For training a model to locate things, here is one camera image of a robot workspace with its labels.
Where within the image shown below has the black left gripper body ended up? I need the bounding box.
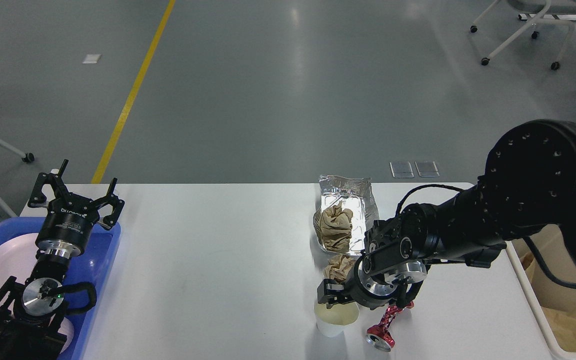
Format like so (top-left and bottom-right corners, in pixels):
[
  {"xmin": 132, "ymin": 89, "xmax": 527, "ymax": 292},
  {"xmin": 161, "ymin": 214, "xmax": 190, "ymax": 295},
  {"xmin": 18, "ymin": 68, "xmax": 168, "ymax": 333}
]
[{"xmin": 35, "ymin": 209, "xmax": 99, "ymax": 258}]

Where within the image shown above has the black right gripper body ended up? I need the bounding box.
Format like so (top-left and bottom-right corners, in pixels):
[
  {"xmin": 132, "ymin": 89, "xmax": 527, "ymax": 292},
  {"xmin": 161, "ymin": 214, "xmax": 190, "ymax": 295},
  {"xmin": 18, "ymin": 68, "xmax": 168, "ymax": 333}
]
[{"xmin": 346, "ymin": 260, "xmax": 428, "ymax": 310}]

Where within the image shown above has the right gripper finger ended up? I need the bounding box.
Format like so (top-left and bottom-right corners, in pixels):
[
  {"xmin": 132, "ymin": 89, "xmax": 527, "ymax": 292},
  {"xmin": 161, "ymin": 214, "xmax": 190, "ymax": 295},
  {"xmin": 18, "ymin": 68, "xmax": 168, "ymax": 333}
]
[
  {"xmin": 395, "ymin": 281, "xmax": 424, "ymax": 309},
  {"xmin": 317, "ymin": 279, "xmax": 358, "ymax": 306}
]

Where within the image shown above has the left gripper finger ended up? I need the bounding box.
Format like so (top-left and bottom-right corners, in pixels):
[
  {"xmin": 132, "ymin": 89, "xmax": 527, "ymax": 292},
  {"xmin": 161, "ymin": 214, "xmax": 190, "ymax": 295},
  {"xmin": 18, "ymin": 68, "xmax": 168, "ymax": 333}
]
[
  {"xmin": 28, "ymin": 160, "xmax": 70, "ymax": 213},
  {"xmin": 85, "ymin": 178, "xmax": 125, "ymax": 231}
]

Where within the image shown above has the brown paper ball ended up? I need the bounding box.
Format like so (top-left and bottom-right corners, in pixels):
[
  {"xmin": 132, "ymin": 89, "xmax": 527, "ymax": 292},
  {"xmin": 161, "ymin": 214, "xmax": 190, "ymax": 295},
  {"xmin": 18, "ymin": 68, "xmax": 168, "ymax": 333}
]
[{"xmin": 323, "ymin": 254, "xmax": 358, "ymax": 284}]

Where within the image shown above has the white paper cup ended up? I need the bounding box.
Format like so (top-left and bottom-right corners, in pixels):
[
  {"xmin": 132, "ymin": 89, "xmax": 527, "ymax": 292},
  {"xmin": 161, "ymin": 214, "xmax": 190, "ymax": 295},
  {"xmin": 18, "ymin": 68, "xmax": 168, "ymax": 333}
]
[{"xmin": 313, "ymin": 302, "xmax": 360, "ymax": 338}]

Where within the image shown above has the pink plate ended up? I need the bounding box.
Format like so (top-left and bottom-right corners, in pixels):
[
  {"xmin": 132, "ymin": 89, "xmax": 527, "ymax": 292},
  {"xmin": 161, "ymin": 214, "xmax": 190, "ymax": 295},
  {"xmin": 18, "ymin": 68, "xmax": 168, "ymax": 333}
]
[{"xmin": 0, "ymin": 234, "xmax": 82, "ymax": 360}]

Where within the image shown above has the aluminium foil container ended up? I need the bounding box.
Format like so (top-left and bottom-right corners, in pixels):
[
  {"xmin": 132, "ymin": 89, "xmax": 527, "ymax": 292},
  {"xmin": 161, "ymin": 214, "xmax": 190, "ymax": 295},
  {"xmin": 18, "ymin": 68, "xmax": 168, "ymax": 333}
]
[{"xmin": 315, "ymin": 175, "xmax": 379, "ymax": 256}]

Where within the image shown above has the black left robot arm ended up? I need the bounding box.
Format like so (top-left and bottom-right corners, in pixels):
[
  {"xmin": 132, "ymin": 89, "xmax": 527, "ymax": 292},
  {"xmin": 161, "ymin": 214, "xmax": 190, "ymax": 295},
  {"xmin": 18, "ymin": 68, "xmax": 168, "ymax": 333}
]
[{"xmin": 0, "ymin": 159, "xmax": 125, "ymax": 360}]

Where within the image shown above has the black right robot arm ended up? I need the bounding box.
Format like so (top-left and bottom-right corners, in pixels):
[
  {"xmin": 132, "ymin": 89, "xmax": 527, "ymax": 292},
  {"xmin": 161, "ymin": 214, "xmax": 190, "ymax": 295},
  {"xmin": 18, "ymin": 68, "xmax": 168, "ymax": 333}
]
[{"xmin": 317, "ymin": 120, "xmax": 576, "ymax": 309}]

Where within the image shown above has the crushed red can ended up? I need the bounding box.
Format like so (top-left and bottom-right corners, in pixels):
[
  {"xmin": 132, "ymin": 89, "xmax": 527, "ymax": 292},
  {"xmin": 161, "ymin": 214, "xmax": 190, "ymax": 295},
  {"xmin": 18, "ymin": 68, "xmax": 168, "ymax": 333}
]
[{"xmin": 365, "ymin": 301, "xmax": 415, "ymax": 353}]

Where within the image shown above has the blue plastic tray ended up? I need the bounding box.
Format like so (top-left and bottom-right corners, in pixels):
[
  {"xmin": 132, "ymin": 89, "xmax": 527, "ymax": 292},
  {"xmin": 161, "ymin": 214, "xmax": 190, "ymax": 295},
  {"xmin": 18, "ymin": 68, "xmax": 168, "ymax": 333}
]
[{"xmin": 0, "ymin": 217, "xmax": 121, "ymax": 360}]

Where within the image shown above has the left floor socket plate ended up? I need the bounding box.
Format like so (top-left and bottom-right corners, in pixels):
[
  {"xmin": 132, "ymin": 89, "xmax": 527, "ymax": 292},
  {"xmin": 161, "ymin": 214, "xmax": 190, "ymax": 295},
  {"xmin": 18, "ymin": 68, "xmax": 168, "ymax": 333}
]
[{"xmin": 390, "ymin": 161, "xmax": 415, "ymax": 179}]

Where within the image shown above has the floor socket plate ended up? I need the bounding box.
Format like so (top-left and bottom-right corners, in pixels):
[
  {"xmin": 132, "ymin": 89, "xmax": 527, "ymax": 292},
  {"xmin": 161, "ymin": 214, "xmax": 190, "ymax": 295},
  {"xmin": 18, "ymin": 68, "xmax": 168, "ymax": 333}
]
[
  {"xmin": 414, "ymin": 161, "xmax": 441, "ymax": 178},
  {"xmin": 390, "ymin": 161, "xmax": 415, "ymax": 179}
]

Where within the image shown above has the right floor socket plate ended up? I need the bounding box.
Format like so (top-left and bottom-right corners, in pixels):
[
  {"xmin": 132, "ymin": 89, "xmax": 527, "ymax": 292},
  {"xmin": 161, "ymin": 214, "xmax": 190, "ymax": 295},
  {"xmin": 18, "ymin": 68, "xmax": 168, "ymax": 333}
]
[{"xmin": 414, "ymin": 161, "xmax": 441, "ymax": 178}]

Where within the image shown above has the white floor marker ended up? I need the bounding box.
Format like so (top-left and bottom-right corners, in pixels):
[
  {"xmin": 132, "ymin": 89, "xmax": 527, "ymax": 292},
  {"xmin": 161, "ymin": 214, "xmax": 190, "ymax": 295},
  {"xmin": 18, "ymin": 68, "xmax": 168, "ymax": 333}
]
[{"xmin": 81, "ymin": 54, "xmax": 102, "ymax": 65}]

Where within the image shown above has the beige plastic bin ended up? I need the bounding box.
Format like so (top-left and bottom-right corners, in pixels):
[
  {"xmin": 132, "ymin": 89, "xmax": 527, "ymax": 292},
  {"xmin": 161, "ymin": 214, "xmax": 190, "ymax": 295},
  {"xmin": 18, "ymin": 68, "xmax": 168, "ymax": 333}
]
[{"xmin": 506, "ymin": 225, "xmax": 576, "ymax": 360}]

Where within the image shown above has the white chair base bar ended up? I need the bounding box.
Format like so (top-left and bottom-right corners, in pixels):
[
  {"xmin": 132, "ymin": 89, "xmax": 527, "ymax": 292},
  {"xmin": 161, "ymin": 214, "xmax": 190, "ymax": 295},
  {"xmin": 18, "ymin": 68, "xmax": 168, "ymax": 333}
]
[{"xmin": 518, "ymin": 13, "xmax": 576, "ymax": 22}]

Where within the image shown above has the white office chair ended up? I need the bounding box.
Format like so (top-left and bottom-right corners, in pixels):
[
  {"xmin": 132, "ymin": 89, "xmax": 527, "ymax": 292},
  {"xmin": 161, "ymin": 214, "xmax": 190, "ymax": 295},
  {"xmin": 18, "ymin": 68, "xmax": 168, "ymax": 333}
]
[{"xmin": 480, "ymin": 0, "xmax": 576, "ymax": 71}]

